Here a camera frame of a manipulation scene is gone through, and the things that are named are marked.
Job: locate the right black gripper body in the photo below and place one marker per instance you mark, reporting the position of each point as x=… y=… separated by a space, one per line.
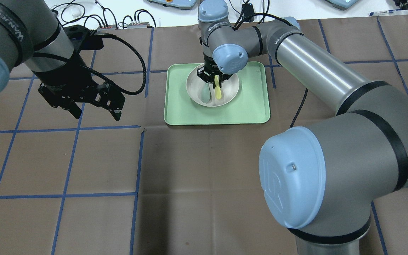
x=210 y=66

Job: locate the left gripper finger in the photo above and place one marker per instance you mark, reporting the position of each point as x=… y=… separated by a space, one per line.
x=111 y=99
x=73 y=109

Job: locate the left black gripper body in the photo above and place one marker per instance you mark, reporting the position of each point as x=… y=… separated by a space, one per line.
x=66 y=80

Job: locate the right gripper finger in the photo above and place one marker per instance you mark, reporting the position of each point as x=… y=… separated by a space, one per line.
x=206 y=75
x=222 y=78

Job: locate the white round plate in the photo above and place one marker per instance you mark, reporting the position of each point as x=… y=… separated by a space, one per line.
x=194 y=85

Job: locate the yellow plastic fork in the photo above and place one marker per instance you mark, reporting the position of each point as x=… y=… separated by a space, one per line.
x=218 y=88

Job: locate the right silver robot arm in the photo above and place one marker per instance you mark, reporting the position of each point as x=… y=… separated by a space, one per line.
x=319 y=178

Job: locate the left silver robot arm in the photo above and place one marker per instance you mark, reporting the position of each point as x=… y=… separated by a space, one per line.
x=31 y=34

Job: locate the teal green spoon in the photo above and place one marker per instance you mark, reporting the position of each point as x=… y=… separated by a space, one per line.
x=205 y=94

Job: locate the light green tray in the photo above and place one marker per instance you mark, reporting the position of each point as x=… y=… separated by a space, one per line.
x=251 y=104

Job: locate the black power adapter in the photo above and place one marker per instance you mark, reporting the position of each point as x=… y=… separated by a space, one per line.
x=247 y=12

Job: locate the teach pendant with screen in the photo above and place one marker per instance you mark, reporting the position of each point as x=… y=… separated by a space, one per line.
x=180 y=4

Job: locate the white mouse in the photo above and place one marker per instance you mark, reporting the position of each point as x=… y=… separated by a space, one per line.
x=73 y=12

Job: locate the small usb hub box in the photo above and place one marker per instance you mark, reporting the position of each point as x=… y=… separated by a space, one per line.
x=135 y=25

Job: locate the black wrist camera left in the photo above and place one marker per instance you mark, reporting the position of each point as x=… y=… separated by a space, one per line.
x=83 y=38

